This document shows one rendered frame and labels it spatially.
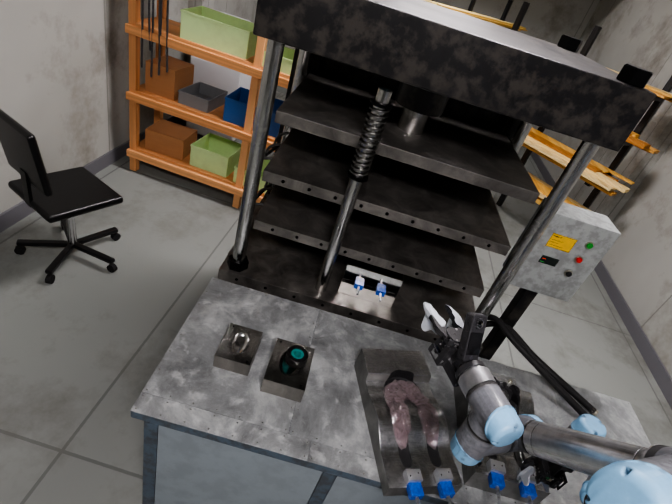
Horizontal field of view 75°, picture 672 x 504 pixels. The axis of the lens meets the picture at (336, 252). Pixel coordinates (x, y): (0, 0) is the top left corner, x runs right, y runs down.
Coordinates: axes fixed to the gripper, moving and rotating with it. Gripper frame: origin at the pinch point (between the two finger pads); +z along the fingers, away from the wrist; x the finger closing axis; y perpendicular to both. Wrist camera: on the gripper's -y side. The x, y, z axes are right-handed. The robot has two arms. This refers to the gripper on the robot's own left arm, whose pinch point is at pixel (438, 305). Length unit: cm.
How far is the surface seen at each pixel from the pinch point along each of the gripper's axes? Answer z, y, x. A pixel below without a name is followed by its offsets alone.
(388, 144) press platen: 81, -11, 13
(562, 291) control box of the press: 43, 19, 109
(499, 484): -24, 50, 43
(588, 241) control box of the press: 45, -8, 102
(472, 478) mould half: -19, 56, 40
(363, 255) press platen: 75, 40, 23
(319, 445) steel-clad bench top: 1, 67, -7
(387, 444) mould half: -5, 58, 13
